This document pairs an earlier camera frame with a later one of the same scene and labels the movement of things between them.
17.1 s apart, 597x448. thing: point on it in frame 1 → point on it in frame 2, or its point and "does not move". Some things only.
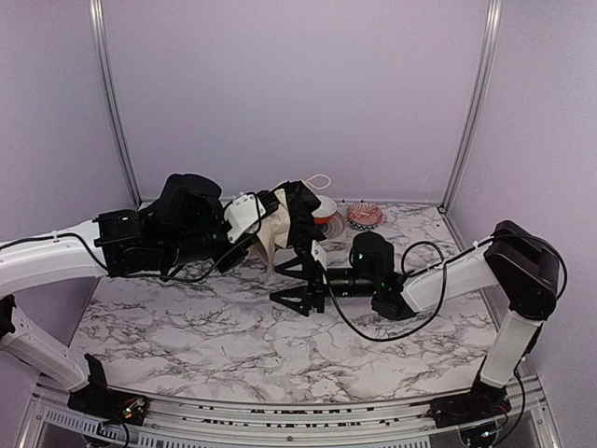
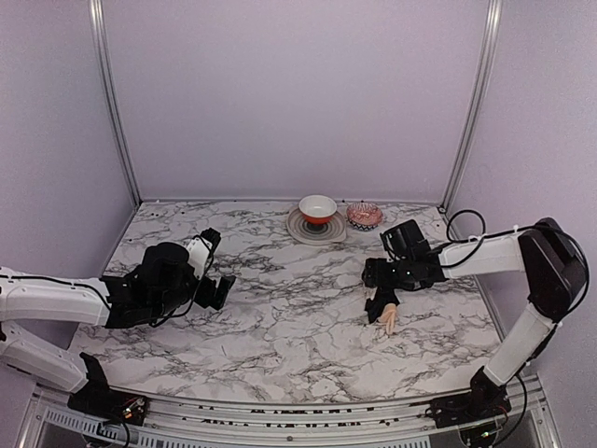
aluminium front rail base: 527,422 does not move
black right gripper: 317,284 → 380,278
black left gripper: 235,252 → 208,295
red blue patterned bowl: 363,216 does not move
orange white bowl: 324,213 does not move
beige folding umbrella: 291,221 → 388,317
